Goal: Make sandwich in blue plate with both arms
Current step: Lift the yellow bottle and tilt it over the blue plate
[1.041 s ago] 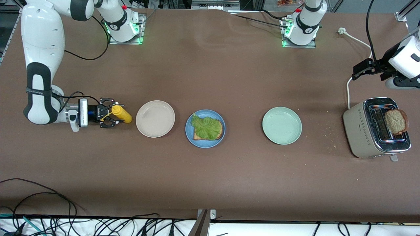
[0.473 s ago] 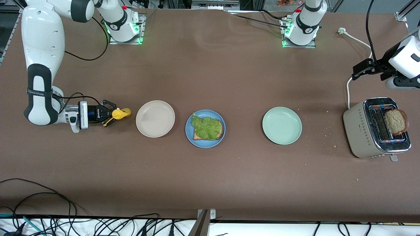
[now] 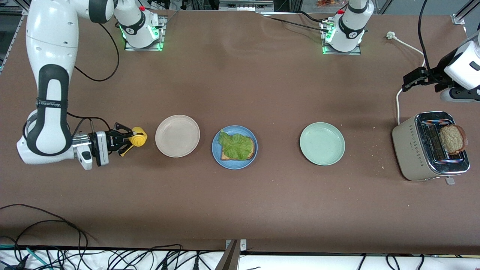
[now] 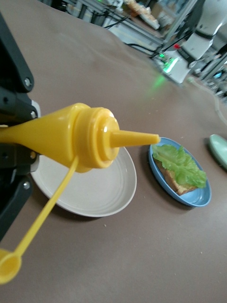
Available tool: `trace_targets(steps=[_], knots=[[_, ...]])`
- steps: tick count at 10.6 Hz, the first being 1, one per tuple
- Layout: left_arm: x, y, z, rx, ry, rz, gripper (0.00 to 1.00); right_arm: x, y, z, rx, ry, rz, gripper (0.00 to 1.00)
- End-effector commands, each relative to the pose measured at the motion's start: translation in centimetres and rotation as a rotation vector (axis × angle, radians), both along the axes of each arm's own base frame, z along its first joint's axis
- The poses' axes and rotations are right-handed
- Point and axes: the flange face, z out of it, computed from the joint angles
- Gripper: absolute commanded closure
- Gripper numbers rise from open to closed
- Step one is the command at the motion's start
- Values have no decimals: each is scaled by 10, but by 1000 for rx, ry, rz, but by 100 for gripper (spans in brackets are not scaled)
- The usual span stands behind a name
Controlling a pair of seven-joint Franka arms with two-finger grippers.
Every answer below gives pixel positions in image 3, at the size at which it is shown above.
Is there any black base supply cable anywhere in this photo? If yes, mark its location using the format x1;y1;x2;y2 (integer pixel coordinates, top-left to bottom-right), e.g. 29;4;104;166
267;10;329;33

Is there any yellow squeeze bottle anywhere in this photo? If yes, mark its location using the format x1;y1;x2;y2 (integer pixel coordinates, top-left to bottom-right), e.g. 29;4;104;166
123;126;148;155

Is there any blue round plate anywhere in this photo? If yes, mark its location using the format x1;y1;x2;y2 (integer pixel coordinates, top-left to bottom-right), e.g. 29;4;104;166
211;125;258;170

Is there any green round plate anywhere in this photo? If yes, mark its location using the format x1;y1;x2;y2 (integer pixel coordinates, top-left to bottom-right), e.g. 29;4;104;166
299;122;346;166

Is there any brown bread slice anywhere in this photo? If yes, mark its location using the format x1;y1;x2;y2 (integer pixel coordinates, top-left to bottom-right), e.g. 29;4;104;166
439;124;468;155
220;135;256;161

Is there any aluminium corner post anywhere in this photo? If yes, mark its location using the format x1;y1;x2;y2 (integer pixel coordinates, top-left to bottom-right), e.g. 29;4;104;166
451;0;480;26

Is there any beige round plate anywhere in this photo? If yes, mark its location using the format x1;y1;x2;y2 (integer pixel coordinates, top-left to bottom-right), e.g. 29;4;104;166
155;114;201;158

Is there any aluminium profile beam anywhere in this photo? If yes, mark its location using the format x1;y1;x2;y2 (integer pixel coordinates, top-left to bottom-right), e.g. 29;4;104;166
214;239;241;270

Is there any green lettuce leaf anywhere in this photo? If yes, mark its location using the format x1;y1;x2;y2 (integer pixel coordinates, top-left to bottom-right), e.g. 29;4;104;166
218;129;253;161

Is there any grey metal mounting plate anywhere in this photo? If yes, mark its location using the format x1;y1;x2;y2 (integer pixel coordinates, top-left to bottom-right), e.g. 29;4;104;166
219;0;275;12

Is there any teal cable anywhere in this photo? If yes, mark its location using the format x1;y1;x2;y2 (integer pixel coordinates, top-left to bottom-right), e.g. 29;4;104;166
0;244;51;270

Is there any beige chrome toaster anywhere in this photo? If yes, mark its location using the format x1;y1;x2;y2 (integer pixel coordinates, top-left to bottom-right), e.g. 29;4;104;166
391;111;471;186

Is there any white lower ledge board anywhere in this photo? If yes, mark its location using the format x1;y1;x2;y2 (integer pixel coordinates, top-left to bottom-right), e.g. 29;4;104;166
0;248;480;270

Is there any white toaster power cable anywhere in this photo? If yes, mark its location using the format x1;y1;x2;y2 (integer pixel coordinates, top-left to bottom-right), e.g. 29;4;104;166
387;31;427;125

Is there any small metal corner bracket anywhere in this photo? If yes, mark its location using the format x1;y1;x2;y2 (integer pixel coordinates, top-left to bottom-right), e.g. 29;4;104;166
225;238;248;252

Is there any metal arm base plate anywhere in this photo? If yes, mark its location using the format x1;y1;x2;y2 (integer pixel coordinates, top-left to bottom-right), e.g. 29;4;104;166
322;21;362;56
124;16;166;51

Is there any black looped cable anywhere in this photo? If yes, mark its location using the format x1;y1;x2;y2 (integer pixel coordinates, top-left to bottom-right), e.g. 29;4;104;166
0;204;89;270

